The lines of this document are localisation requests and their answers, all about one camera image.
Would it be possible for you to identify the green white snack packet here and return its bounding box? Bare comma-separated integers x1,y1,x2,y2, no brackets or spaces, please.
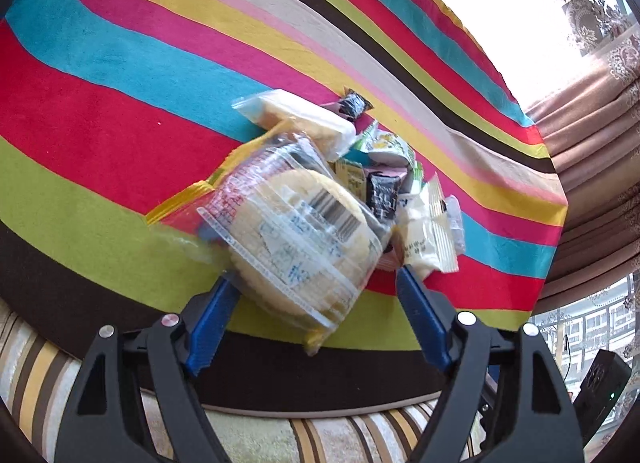
350,121,417,170

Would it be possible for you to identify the clear round cake packet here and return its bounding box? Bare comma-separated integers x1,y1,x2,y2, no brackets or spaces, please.
196,130,397,357

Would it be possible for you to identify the cream snack packet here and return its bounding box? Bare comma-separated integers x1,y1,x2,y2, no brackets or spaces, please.
394,172,467,280

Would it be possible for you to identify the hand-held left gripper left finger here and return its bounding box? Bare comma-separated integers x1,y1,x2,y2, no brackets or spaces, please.
52,275,243,463

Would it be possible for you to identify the yellow green small packet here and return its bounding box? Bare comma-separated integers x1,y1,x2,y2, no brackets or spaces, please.
333,158,369,202

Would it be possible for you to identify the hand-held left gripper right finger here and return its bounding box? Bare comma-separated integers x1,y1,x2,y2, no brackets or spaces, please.
396,264,586,463

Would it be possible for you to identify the colourful striped tablecloth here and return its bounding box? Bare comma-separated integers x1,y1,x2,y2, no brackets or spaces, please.
0,0,572,418

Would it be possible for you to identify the clear yellow cake packet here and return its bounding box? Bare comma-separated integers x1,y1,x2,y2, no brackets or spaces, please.
231,89,357,162

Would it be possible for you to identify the beige brown striped towel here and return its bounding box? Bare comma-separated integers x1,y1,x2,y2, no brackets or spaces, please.
0,293,483,463

